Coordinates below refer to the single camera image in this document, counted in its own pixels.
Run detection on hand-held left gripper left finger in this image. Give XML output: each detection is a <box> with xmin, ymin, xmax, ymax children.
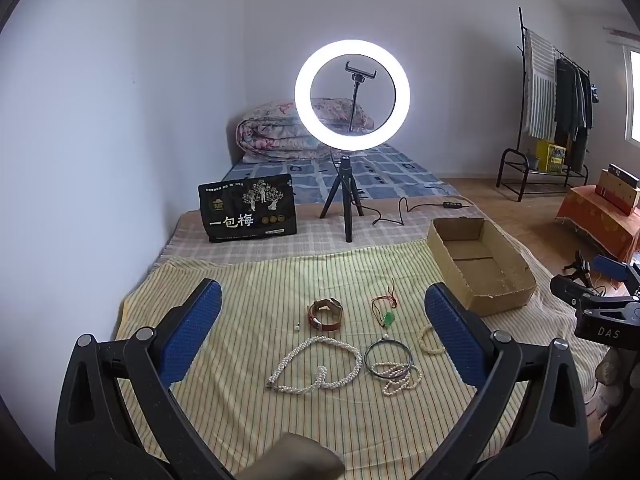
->
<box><xmin>54</xmin><ymin>277</ymin><xmax>236</xmax><ymax>480</ymax></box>

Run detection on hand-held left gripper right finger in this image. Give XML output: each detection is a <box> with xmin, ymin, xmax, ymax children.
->
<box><xmin>424</xmin><ymin>281</ymin><xmax>591</xmax><ymax>480</ymax></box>

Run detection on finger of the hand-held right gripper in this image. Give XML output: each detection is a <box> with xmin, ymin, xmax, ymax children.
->
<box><xmin>550</xmin><ymin>274</ymin><xmax>608</xmax><ymax>308</ymax></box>
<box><xmin>591</xmin><ymin>254</ymin><xmax>640</xmax><ymax>287</ymax></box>

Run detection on cream bead bracelet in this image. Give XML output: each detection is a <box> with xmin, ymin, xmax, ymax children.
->
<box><xmin>417</xmin><ymin>325</ymin><xmax>446</xmax><ymax>356</ymax></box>

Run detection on red string jade pendant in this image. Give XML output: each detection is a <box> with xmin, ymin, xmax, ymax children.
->
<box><xmin>371</xmin><ymin>282</ymin><xmax>401</xmax><ymax>328</ymax></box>

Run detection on thin pearl strand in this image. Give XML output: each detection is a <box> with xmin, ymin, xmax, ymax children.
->
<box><xmin>372</xmin><ymin>361</ymin><xmax>423</xmax><ymax>397</ymax></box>

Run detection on cardboard box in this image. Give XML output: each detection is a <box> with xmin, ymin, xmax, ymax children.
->
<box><xmin>426</xmin><ymin>216</ymin><xmax>538</xmax><ymax>317</ymax></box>

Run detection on black bangle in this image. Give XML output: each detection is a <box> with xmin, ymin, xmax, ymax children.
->
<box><xmin>363</xmin><ymin>338</ymin><xmax>414</xmax><ymax>380</ymax></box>

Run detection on thick twisted pearl necklace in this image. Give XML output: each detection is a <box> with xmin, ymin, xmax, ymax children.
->
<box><xmin>266</xmin><ymin>335</ymin><xmax>363</xmax><ymax>395</ymax></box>

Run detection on brown leather wristwatch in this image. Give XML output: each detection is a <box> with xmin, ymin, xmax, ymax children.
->
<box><xmin>307</xmin><ymin>298</ymin><xmax>345</xmax><ymax>332</ymax></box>

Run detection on person's right hand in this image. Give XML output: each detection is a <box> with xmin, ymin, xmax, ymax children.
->
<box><xmin>595</xmin><ymin>347</ymin><xmax>640</xmax><ymax>413</ymax></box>

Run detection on small black floor tripod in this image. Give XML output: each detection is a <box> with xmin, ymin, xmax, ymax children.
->
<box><xmin>562</xmin><ymin>250</ymin><xmax>593</xmax><ymax>281</ymax></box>

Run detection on orange cloth covered table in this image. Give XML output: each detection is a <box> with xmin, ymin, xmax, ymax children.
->
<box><xmin>555</xmin><ymin>185</ymin><xmax>640</xmax><ymax>263</ymax></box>

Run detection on brown carton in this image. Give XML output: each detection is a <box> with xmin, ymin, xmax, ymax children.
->
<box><xmin>595</xmin><ymin>162</ymin><xmax>640</xmax><ymax>216</ymax></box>

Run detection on yellow striped cloth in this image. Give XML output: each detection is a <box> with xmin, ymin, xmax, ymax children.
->
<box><xmin>114</xmin><ymin>240</ymin><xmax>601</xmax><ymax>480</ymax></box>

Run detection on beige plaid blanket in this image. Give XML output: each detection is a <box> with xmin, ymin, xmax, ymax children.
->
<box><xmin>147</xmin><ymin>202</ymin><xmax>621</xmax><ymax>396</ymax></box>

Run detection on yellow crate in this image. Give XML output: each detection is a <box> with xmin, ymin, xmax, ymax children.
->
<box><xmin>536</xmin><ymin>139</ymin><xmax>567</xmax><ymax>173</ymax></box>

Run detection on black snack bag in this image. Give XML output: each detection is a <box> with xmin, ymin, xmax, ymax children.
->
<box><xmin>198</xmin><ymin>173</ymin><xmax>298</xmax><ymax>244</ymax></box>

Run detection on beige cloth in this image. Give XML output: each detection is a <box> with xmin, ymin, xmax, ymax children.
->
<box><xmin>235</xmin><ymin>432</ymin><xmax>346</xmax><ymax>480</ymax></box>

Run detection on dark hanging clothes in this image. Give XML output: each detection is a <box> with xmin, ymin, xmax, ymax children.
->
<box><xmin>554</xmin><ymin>57</ymin><xmax>593</xmax><ymax>171</ymax></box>

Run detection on window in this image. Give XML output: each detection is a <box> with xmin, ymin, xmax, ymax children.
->
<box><xmin>622</xmin><ymin>45</ymin><xmax>640</xmax><ymax>148</ymax></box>

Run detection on black tripod stand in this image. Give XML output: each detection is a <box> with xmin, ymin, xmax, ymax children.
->
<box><xmin>319</xmin><ymin>152</ymin><xmax>366</xmax><ymax>243</ymax></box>

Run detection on blue patterned bed sheet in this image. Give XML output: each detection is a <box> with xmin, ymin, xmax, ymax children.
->
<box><xmin>220</xmin><ymin>142</ymin><xmax>461</xmax><ymax>206</ymax></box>

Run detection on striped hanging towel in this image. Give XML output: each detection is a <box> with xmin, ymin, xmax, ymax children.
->
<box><xmin>522</xmin><ymin>29</ymin><xmax>557</xmax><ymax>141</ymax></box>

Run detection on folded floral quilt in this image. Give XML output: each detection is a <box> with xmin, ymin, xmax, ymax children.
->
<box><xmin>236</xmin><ymin>97</ymin><xmax>375</xmax><ymax>163</ymax></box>

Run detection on black clothes rack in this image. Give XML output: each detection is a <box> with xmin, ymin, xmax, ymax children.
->
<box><xmin>496</xmin><ymin>7</ymin><xmax>593</xmax><ymax>203</ymax></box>

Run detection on black phone holder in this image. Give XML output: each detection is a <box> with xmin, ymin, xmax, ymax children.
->
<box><xmin>344</xmin><ymin>60</ymin><xmax>378</xmax><ymax>133</ymax></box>

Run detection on black ring light cable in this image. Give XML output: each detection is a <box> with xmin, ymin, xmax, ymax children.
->
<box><xmin>360</xmin><ymin>197</ymin><xmax>473</xmax><ymax>228</ymax></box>

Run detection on white ring light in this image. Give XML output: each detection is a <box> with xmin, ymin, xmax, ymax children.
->
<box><xmin>294</xmin><ymin>39</ymin><xmax>412</xmax><ymax>152</ymax></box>

